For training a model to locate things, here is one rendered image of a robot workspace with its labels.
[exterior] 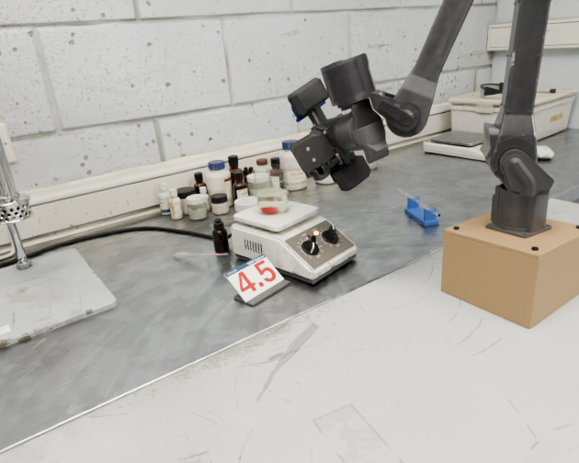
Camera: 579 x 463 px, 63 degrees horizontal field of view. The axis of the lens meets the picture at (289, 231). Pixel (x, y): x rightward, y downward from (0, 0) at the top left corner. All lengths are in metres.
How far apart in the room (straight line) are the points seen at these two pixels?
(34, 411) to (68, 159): 0.69
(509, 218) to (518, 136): 0.12
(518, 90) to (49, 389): 0.70
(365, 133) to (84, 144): 0.74
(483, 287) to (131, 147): 0.88
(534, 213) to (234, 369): 0.45
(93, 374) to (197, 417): 0.17
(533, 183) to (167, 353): 0.53
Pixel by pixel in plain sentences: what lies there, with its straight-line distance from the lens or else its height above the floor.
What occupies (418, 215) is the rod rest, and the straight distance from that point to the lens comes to 1.05.
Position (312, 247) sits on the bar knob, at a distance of 0.78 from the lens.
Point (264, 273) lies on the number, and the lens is 0.80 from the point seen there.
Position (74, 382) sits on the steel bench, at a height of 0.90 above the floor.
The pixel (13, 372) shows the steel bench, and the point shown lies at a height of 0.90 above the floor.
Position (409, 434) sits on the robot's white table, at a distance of 0.54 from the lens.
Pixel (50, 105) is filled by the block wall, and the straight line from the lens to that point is 1.20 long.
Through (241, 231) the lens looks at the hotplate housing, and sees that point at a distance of 0.87.
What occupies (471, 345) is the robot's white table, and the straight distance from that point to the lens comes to 0.66.
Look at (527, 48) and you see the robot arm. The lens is 0.70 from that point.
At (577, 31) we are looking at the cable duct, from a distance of 2.01.
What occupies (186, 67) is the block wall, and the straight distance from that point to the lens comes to 1.29.
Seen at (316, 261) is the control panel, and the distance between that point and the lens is 0.79.
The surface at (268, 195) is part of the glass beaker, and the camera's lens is 0.84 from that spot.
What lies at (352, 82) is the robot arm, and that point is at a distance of 0.68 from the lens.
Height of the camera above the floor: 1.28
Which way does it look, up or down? 22 degrees down
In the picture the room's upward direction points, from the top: 5 degrees counter-clockwise
